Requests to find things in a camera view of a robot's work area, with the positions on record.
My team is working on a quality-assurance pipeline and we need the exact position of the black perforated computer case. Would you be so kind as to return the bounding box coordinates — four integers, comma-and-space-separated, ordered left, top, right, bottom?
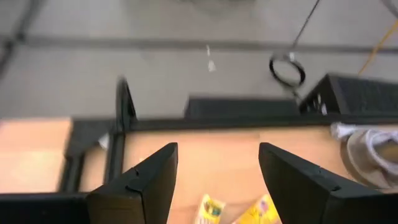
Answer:
298, 73, 398, 118

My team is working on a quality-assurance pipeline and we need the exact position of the white coiled cable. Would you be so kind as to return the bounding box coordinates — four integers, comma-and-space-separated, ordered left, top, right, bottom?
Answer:
330, 122, 398, 175

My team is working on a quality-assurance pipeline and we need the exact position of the yellow floor cable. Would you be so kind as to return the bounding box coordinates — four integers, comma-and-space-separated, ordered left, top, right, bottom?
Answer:
357, 19, 398, 77

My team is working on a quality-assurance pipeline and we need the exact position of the black floor cable with loop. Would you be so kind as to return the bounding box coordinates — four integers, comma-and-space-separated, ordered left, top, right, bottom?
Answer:
269, 0, 322, 98

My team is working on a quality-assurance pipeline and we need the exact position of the white-lidded jar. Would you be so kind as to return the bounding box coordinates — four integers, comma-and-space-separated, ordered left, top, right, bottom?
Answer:
339, 129, 398, 190

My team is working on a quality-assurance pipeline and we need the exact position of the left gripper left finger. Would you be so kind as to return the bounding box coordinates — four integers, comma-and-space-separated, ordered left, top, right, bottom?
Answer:
86, 142, 178, 224

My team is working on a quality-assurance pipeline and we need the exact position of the yellow packet white label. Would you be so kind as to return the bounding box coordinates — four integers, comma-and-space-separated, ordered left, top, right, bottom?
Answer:
195, 193, 226, 224
233, 193, 282, 224

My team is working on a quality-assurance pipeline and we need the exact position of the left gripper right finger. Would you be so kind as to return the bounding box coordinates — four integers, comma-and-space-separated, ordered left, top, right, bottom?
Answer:
258, 142, 379, 224

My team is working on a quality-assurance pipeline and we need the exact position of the flat black box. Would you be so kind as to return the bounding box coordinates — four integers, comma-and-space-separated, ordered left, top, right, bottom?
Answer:
183, 95, 301, 121

